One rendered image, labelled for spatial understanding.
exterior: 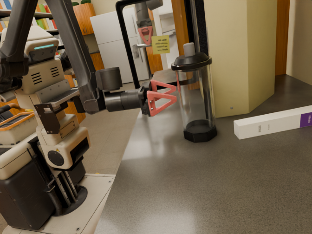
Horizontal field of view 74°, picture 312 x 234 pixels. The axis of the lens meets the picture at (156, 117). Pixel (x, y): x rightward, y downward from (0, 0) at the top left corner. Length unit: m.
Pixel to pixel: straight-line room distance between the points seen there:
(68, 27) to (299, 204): 0.68
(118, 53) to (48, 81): 4.64
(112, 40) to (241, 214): 5.53
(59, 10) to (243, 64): 0.56
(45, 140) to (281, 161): 1.07
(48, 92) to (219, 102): 0.82
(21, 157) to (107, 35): 4.73
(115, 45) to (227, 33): 5.17
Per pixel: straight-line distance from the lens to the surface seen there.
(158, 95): 0.54
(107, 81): 0.60
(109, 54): 5.83
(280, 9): 1.13
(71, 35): 0.68
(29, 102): 1.23
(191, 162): 0.54
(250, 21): 0.71
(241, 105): 0.75
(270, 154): 0.57
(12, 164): 1.38
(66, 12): 0.71
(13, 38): 0.90
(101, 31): 5.83
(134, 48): 0.95
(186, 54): 0.56
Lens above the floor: 1.26
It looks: 23 degrees down
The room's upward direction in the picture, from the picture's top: 12 degrees counter-clockwise
